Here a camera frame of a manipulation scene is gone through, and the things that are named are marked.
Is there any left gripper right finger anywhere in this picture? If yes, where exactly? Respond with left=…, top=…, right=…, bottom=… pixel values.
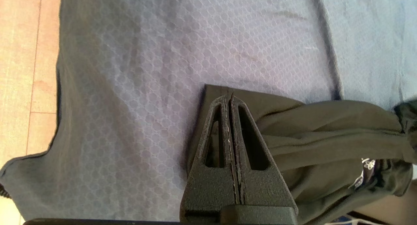
left=230, top=95, right=297, bottom=206

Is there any black printed t-shirt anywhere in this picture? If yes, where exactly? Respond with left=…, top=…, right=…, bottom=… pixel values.
left=186, top=84, right=417, bottom=225

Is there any bed with blue sheet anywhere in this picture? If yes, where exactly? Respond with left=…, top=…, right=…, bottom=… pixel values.
left=0, top=0, right=417, bottom=221

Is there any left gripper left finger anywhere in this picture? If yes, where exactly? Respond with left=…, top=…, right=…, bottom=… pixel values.
left=180, top=95, right=240, bottom=217

